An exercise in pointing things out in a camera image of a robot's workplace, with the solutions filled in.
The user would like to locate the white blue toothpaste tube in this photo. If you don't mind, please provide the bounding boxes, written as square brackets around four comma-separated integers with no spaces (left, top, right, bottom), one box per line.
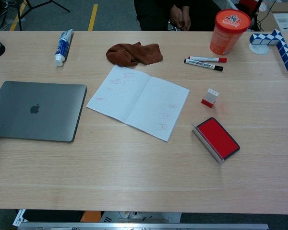
[54,29,73,67]

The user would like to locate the white printed paper sheet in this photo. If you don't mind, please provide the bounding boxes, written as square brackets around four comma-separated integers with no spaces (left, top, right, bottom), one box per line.
[12,209,27,227]

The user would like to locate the white round disc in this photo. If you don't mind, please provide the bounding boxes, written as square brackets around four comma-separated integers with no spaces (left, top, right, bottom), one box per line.
[249,42,270,55]

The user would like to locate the orange object under table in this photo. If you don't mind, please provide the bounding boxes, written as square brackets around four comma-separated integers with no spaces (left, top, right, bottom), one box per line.
[81,210,101,223]

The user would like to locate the small red-white stamp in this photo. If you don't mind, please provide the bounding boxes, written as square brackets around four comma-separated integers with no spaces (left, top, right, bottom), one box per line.
[201,88,219,108]

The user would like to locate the grey closed laptop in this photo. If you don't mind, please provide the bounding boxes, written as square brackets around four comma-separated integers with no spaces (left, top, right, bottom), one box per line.
[0,80,88,143]

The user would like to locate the red-capped marker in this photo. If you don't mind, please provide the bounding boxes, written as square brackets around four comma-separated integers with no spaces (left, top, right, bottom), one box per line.
[188,56,228,63]

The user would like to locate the red box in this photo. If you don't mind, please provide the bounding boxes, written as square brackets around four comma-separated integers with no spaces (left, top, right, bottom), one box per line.
[239,0,258,12]

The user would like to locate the aluminium profile rail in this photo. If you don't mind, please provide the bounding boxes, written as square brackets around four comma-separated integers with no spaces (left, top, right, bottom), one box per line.
[18,221,269,230]

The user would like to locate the black-capped marker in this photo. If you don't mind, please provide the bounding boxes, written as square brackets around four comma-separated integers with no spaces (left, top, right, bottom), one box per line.
[184,58,224,72]

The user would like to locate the brown cloth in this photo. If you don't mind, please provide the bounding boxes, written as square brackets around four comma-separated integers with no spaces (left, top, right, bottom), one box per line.
[106,42,163,68]

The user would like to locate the open lined notebook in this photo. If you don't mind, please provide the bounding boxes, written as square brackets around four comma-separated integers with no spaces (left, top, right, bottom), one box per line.
[86,64,191,143]

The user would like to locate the blue white snake puzzle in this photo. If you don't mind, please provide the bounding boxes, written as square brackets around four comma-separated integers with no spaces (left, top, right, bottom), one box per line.
[249,29,288,75]

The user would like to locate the black tripod stand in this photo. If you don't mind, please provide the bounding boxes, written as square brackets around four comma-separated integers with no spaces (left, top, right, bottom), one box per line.
[14,0,71,31]

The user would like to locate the orange lidded canister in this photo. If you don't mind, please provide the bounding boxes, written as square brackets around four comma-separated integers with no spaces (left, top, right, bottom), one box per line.
[209,9,252,56]

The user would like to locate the red ink pad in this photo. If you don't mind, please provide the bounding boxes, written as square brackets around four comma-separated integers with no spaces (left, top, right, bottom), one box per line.
[191,117,240,164]

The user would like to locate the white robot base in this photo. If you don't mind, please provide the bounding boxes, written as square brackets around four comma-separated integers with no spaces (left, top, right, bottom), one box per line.
[100,211,182,223]

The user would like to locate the cardboard box with white foam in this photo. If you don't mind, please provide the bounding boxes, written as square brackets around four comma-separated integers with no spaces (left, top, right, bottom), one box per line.
[271,0,288,32]

